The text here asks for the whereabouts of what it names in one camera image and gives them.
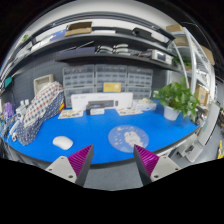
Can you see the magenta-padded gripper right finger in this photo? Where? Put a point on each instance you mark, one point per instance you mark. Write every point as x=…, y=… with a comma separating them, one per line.
x=161, y=166

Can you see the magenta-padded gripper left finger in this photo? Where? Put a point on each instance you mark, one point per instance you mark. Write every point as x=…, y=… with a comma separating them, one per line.
x=63, y=166

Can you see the white computer mouse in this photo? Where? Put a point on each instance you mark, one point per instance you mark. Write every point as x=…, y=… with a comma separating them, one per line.
x=62, y=142

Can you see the round blue printed mouse pad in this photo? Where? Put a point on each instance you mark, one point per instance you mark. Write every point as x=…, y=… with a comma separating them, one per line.
x=128, y=138

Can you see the navy polka dot cloth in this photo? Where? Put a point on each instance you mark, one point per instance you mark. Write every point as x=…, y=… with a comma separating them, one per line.
x=30, y=130

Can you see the food print sticker sheet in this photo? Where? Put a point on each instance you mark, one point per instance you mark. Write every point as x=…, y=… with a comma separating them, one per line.
x=128, y=111
x=70, y=114

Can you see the white tissue pack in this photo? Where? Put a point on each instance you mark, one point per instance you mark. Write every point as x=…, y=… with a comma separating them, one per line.
x=145, y=105

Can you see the red blue checkered cloth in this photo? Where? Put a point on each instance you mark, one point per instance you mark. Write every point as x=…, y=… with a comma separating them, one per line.
x=43, y=100

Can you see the green potted plant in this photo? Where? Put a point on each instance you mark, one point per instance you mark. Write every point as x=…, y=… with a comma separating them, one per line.
x=176, y=96

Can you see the purple plastic object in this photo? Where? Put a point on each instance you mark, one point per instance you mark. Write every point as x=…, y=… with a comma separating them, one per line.
x=8, y=110

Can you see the long white keyboard box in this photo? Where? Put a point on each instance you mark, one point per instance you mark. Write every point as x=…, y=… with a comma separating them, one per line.
x=100, y=96

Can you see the white plastic basket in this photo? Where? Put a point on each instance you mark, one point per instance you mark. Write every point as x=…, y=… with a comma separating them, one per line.
x=43, y=83

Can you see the yellow and blue box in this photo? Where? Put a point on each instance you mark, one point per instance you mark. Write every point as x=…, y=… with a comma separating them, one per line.
x=112, y=87

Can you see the teal plastic holder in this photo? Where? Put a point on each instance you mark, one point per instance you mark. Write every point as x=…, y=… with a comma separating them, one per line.
x=8, y=82

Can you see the white metal storage rack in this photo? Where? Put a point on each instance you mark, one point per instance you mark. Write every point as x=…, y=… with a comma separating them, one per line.
x=195, y=66

